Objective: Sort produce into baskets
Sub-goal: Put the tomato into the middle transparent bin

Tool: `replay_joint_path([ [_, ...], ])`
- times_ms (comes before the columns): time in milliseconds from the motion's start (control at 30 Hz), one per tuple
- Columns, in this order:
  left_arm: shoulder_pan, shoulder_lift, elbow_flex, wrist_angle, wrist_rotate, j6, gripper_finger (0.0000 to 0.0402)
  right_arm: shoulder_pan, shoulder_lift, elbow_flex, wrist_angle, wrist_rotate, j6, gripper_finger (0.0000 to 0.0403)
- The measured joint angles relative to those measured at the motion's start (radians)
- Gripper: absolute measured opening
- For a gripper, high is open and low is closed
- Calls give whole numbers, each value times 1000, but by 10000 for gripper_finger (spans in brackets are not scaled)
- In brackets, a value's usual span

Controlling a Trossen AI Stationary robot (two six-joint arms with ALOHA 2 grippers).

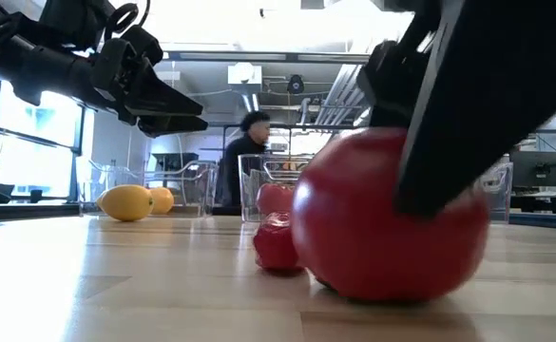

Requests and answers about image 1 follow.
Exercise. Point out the black computer monitor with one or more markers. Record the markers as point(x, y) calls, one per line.
point(539, 166)

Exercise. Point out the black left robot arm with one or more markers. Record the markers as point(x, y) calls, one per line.
point(30, 66)

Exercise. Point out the long ceiling light bar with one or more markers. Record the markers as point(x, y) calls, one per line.
point(258, 56)

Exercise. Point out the black overhead camera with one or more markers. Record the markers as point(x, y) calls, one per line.
point(295, 84)

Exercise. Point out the small red bell pepper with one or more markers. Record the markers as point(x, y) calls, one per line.
point(273, 244)

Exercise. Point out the red tomato with green stem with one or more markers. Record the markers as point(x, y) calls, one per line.
point(274, 197)

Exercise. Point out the clear plastic basket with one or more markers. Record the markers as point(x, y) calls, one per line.
point(498, 190)
point(251, 180)
point(201, 190)

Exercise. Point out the white ceiling box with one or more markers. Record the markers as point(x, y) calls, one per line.
point(244, 73)

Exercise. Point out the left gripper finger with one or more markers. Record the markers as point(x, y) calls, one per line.
point(173, 126)
point(163, 100)

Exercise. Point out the yellow lemon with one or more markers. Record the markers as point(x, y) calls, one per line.
point(125, 203)

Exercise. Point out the orange fruit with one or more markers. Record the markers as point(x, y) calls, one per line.
point(164, 199)

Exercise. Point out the person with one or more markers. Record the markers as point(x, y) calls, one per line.
point(239, 161)

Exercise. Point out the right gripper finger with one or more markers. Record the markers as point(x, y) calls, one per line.
point(472, 119)
point(391, 85)

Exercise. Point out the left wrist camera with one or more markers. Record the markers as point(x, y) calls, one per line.
point(130, 52)

